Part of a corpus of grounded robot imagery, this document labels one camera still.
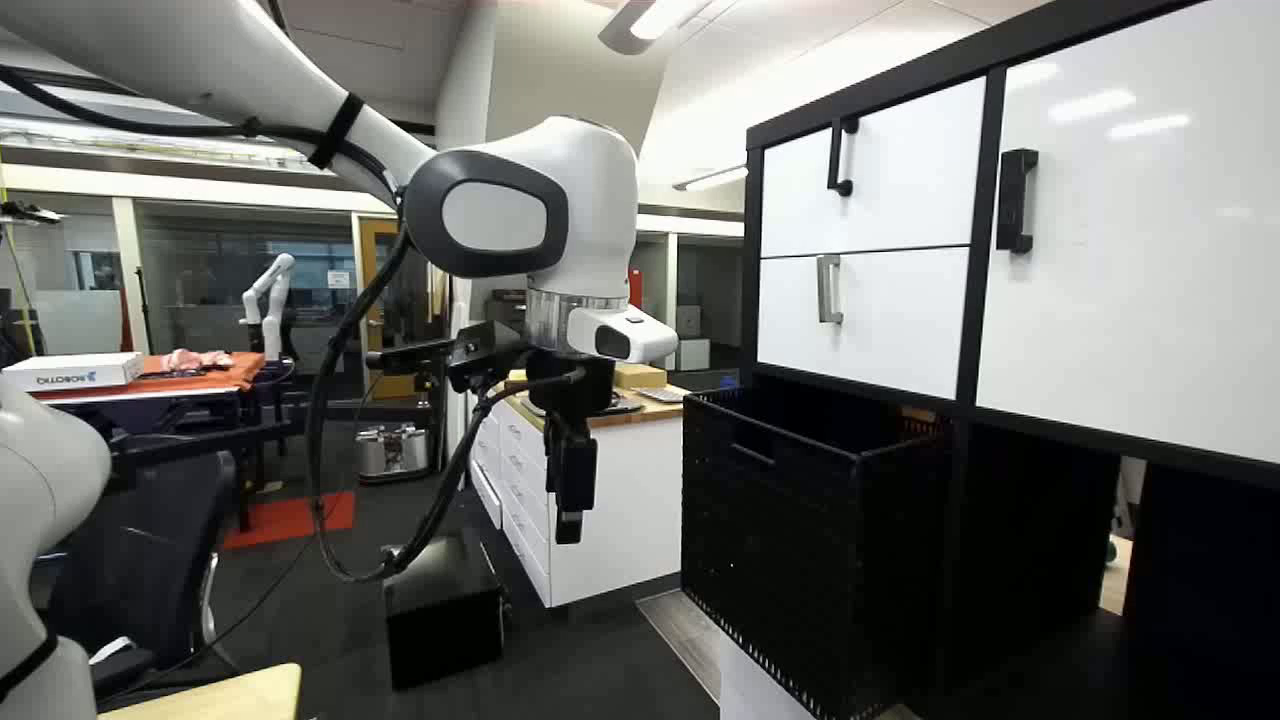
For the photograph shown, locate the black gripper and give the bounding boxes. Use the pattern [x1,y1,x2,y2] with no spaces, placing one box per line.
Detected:
[524,342,620,546]

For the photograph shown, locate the black woven container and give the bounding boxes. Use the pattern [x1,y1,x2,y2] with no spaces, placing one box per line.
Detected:
[681,370,962,720]

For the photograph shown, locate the white cabinet with wood top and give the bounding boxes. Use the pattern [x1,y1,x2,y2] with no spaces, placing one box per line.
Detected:
[466,377,692,611]

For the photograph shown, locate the tan box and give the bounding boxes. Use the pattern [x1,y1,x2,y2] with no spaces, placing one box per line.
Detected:
[607,360,673,399]

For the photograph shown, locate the black box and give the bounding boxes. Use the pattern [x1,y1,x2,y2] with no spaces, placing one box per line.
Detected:
[381,528,514,691]

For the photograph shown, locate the silver bin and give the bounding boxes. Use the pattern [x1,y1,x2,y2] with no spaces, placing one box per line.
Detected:
[354,419,432,482]

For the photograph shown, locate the red floor mat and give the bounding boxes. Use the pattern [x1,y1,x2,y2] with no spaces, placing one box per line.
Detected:
[217,482,363,555]

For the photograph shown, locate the red table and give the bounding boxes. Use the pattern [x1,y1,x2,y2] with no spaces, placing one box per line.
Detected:
[38,348,299,535]

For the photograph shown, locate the light wooden table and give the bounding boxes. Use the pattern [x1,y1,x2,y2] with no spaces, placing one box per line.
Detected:
[92,658,308,720]

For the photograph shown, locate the black office chair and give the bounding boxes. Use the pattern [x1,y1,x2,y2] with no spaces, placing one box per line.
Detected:
[46,442,246,697]

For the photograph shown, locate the black shelf unit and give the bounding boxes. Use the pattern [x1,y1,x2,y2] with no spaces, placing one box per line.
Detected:
[742,0,1280,720]

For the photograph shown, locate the white flat box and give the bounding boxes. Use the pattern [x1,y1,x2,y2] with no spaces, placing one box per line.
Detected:
[0,348,149,395]

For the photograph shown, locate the white cabinet door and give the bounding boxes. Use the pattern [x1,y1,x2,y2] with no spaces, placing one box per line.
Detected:
[973,0,1280,468]

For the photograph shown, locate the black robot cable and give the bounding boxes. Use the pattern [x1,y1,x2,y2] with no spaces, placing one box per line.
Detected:
[0,54,593,588]

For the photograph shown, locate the silver drawer handle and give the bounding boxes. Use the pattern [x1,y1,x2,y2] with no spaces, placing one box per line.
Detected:
[814,249,849,330]

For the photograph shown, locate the white drawer with silver handle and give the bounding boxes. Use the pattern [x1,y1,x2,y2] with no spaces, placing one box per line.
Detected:
[754,245,976,402]

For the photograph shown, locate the black drawer handle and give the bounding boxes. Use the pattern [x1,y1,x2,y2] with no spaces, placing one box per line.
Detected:
[825,113,863,198]

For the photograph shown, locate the black cable strap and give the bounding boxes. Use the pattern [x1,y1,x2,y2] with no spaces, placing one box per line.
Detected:
[308,87,370,172]

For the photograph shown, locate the white drawer with black handle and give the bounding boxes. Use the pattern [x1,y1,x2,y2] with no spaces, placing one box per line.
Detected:
[756,73,992,261]

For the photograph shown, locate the black door handle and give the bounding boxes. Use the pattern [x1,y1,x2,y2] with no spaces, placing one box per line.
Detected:
[992,144,1045,261]

